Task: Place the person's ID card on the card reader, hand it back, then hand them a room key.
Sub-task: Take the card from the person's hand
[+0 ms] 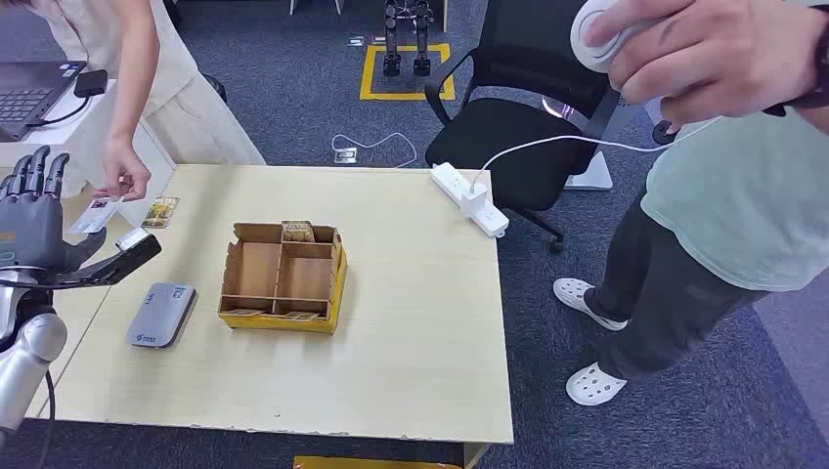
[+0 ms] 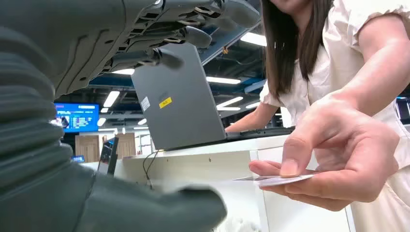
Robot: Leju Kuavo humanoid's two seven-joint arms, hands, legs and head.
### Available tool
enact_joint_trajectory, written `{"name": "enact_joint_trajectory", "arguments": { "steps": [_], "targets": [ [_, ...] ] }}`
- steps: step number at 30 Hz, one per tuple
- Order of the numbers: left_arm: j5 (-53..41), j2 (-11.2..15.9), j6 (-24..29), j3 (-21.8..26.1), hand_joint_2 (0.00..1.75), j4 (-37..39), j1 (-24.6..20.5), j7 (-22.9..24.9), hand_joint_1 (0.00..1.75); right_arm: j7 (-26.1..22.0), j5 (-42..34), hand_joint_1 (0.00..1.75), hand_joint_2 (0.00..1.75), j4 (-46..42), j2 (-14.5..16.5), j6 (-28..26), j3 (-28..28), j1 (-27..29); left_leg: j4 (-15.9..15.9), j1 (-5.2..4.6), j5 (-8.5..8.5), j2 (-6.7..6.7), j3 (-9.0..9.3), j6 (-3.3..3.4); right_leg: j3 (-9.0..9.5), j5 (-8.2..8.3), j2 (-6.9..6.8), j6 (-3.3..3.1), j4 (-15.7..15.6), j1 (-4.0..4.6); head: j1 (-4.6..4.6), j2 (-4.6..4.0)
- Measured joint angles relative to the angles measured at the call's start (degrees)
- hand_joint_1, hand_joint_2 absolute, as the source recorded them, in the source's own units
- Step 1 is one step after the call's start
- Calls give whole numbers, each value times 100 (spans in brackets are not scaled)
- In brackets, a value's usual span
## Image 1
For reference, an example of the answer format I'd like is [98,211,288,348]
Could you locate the person's hand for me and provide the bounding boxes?
[583,0,820,134]
[92,136,153,203]

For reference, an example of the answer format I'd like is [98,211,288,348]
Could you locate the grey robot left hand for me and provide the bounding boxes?
[0,145,109,274]

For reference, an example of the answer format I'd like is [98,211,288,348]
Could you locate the white ID card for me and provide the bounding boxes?
[68,196,122,235]

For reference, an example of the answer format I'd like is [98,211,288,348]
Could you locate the white round device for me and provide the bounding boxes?
[569,0,655,74]

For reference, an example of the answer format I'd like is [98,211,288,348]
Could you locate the picture-printed card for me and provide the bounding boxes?
[141,196,181,230]

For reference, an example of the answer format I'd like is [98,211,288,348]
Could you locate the person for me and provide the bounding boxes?
[553,0,829,407]
[0,0,267,203]

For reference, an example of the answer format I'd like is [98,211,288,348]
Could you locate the grey card reader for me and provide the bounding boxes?
[126,281,197,351]

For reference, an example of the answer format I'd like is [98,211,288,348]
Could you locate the patterned room key card stack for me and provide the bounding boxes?
[282,220,317,244]

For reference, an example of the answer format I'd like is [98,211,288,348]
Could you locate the white desk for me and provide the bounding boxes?
[0,77,176,228]

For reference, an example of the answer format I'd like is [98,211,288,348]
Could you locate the black round floor object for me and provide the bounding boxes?
[652,120,681,147]

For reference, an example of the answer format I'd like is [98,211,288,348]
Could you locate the black power adapter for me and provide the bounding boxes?
[72,68,109,99]

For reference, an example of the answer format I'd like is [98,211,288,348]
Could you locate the black wristwatch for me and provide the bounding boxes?
[764,22,829,119]

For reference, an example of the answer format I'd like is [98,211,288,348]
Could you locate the dark laptop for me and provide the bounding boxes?
[0,61,87,143]

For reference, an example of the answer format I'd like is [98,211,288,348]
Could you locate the black stool base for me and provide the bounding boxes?
[200,72,229,105]

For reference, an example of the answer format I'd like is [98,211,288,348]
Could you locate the white floor stand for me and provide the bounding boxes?
[563,90,665,192]

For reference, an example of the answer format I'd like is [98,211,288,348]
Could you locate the wooden divided organizer box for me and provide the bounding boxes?
[217,222,348,336]

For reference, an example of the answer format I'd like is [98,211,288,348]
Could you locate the black office chair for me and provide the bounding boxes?
[423,0,623,254]

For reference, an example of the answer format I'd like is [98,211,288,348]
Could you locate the white furniture legs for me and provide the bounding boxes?
[289,0,344,16]

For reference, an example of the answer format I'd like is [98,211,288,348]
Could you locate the yellow floor tape square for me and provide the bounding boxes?
[359,43,456,103]

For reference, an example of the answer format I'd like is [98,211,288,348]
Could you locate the white perforated shoe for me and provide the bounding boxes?
[565,362,629,407]
[553,277,629,332]

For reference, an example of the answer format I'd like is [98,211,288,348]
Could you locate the white charger plug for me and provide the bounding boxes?
[459,183,488,218]

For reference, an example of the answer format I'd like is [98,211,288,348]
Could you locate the white power strip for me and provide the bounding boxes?
[430,162,510,239]

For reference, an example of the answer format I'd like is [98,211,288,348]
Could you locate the black standing robot legs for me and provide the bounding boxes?
[381,0,434,79]

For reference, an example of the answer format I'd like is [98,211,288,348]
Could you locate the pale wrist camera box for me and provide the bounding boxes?
[115,227,153,253]

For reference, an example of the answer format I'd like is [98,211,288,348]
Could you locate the black adapter cable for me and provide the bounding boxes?
[25,95,92,128]

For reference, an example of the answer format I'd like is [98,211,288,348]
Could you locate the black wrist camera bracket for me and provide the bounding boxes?
[0,234,163,290]

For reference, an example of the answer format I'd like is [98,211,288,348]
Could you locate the white charger cable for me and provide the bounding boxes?
[469,116,723,193]

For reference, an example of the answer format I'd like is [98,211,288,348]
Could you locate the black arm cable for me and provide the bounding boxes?
[35,368,57,469]

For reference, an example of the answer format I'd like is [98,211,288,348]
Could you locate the white floor cable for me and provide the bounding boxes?
[331,132,419,170]

